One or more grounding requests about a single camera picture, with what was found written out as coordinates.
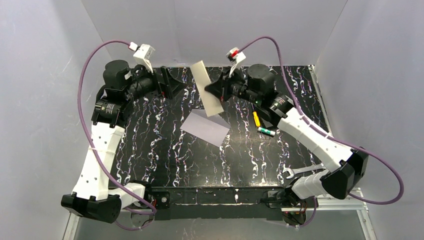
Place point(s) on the yellow handled screwdriver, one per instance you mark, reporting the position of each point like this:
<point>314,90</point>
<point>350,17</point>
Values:
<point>256,117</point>

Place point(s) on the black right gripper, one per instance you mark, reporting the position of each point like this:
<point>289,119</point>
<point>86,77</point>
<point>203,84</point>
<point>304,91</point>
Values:
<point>226,88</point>

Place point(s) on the green white glue stick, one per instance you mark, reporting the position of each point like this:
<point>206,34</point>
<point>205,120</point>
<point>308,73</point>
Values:
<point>266,131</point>

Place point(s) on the black flat box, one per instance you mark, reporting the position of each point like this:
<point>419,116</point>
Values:
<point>268,117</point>

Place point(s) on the silver open-end wrench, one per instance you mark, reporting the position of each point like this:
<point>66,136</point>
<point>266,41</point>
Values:
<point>292,172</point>

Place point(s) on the aluminium front rail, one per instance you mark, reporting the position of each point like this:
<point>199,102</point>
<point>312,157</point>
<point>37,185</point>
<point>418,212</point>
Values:
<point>331,203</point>

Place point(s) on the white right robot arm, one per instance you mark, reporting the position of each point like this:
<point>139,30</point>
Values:
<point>343,166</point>

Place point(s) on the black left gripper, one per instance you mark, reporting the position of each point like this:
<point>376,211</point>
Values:
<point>163,82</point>

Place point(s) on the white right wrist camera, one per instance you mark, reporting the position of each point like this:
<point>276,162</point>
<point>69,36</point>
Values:
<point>236,57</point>

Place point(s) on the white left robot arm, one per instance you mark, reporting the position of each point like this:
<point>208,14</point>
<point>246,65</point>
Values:
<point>111,113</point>

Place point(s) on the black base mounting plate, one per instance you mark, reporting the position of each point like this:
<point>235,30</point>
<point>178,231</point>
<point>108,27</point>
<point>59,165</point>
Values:
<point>270,203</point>

